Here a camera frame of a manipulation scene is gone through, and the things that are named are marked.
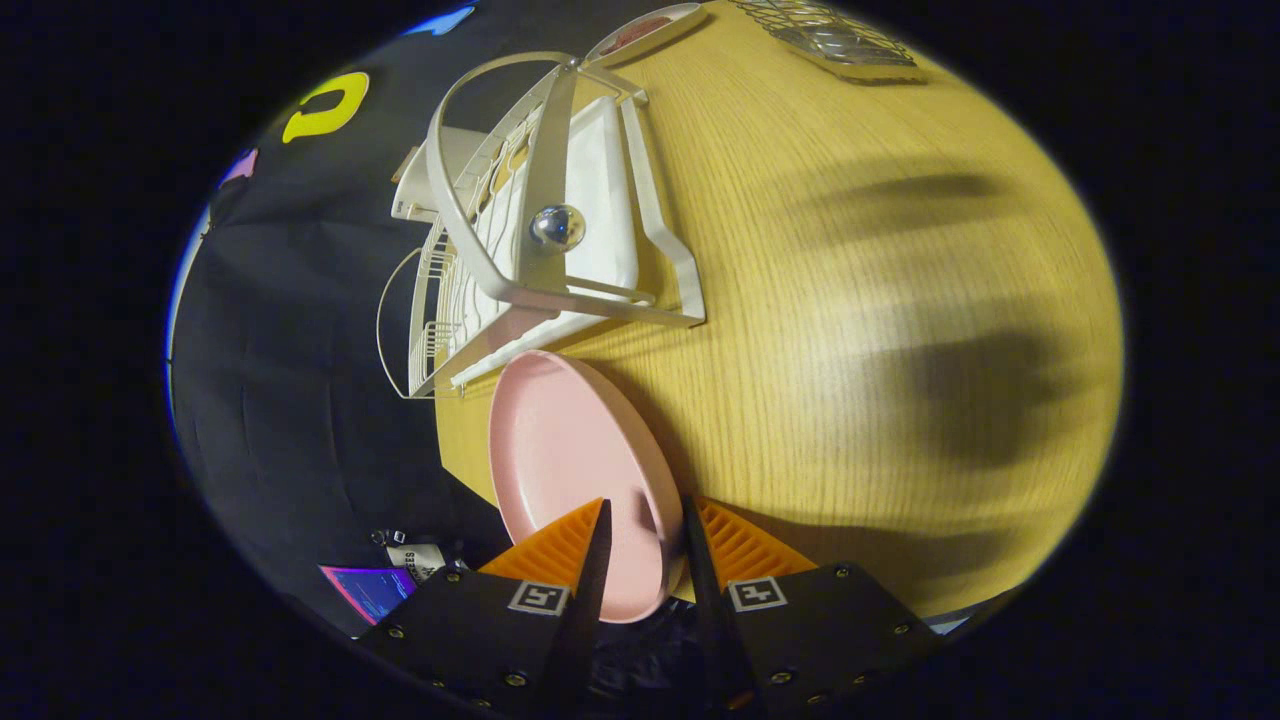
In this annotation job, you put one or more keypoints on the device with purple screen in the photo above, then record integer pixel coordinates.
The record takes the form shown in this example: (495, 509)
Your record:
(370, 592)

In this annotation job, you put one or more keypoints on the grey plate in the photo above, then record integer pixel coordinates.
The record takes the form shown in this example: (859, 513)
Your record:
(690, 12)

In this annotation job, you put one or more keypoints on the white toaster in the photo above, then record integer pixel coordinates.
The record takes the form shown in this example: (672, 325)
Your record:
(415, 200)

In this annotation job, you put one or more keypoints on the white printed tag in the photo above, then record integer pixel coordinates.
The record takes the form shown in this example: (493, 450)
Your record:
(415, 560)

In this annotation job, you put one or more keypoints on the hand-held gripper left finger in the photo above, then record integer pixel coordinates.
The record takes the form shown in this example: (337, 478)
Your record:
(590, 600)

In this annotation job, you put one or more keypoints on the red meat piece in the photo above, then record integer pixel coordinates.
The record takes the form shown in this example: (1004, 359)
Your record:
(635, 33)

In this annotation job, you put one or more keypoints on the pink plate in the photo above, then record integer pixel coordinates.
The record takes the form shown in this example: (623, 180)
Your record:
(570, 440)

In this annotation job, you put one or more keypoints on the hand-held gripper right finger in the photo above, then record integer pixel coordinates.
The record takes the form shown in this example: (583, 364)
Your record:
(705, 600)

